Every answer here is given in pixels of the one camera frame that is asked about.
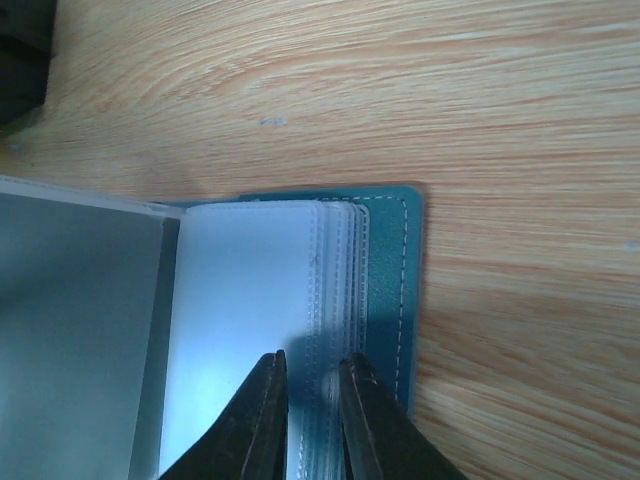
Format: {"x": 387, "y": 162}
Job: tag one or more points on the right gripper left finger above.
{"x": 249, "y": 438}

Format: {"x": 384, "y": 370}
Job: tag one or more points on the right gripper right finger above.
{"x": 379, "y": 439}

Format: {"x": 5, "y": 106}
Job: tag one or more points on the teal leather card holder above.
{"x": 127, "y": 327}

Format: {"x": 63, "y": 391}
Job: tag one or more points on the black tray right compartment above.
{"x": 27, "y": 32}

